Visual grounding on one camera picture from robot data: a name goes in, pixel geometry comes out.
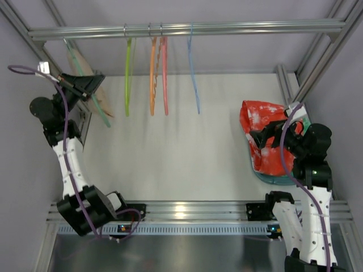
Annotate aluminium hanging rail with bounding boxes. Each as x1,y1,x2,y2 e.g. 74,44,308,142
28,18,345,41

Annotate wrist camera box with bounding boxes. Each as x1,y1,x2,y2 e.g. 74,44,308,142
284,102,307,117
37,61,50,74

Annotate front aluminium frame rail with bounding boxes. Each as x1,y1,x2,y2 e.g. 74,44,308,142
46,200,353,223

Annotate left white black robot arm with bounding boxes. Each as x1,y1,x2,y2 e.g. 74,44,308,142
29,73,126,236

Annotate red white tie-dye garment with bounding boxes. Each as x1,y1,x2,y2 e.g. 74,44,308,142
239,100,287,177

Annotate lime green hanger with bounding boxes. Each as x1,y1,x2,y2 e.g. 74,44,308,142
124,38,137,117

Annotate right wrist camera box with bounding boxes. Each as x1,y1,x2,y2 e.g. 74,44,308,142
284,102,307,117

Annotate teal green hanger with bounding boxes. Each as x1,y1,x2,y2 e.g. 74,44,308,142
64,39,111,128

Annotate light blue hanger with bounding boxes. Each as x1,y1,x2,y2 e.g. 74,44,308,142
187,23,201,114

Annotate purple cable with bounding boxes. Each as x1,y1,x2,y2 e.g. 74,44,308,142
279,102,333,272
7,65,142,244

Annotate grey slotted cable duct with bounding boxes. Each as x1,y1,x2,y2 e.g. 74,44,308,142
56,223,281,236

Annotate teal plastic basket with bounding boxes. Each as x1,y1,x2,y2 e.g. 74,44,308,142
249,149,295,186

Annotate beige trousers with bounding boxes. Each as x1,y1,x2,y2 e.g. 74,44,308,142
67,49,114,117

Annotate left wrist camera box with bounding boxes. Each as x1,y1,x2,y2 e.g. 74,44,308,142
37,61,50,74

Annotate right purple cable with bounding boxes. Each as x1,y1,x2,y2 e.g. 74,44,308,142
279,102,333,272

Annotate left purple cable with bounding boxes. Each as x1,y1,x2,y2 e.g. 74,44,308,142
7,65,142,244

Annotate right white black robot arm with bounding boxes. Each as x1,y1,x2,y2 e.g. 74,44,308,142
250,120,345,271

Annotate pink hanger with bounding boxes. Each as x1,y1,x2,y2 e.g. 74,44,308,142
160,37,168,116

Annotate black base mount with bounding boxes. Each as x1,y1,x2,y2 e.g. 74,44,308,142
246,202,275,222
116,203,147,222

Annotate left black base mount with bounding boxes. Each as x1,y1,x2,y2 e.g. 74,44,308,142
116,203,147,222

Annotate orange hanger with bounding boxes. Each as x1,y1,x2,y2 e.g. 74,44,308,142
149,37,157,116

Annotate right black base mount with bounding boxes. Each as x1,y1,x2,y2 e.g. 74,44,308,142
246,202,275,222

